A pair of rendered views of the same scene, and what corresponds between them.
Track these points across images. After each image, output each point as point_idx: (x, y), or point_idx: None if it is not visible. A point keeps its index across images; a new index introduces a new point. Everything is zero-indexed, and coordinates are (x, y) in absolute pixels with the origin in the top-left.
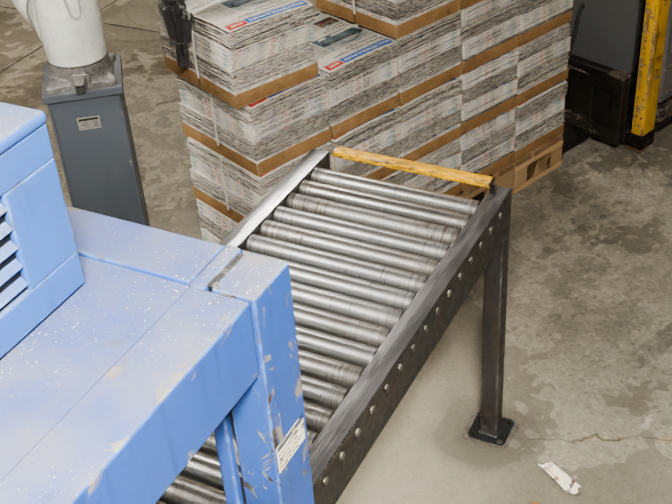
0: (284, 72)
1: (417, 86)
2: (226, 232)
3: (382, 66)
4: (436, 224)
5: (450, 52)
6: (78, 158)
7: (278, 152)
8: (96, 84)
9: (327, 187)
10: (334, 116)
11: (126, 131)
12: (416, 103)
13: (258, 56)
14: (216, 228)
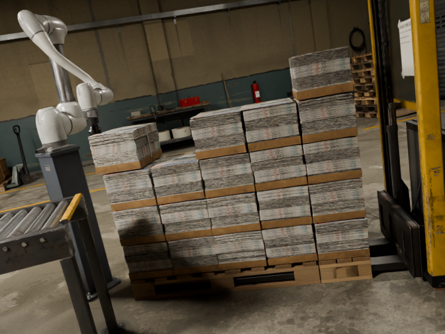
0: (120, 162)
1: (217, 190)
2: None
3: (190, 173)
4: (15, 232)
5: (243, 175)
6: (48, 182)
7: (124, 202)
8: (47, 152)
9: (45, 207)
10: (157, 192)
11: (55, 173)
12: (218, 199)
13: (106, 152)
14: None
